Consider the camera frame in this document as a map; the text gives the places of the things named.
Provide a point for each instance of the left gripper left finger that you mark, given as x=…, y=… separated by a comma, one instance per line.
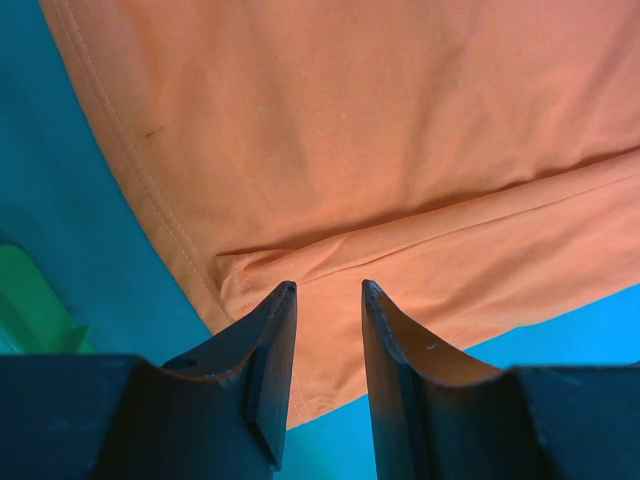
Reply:
x=217, y=411

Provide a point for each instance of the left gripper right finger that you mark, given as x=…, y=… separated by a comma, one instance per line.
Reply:
x=436, y=412

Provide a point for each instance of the orange t shirt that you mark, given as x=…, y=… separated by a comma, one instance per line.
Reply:
x=479, y=160

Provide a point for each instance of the green plastic tray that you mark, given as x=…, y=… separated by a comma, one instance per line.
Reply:
x=33, y=319

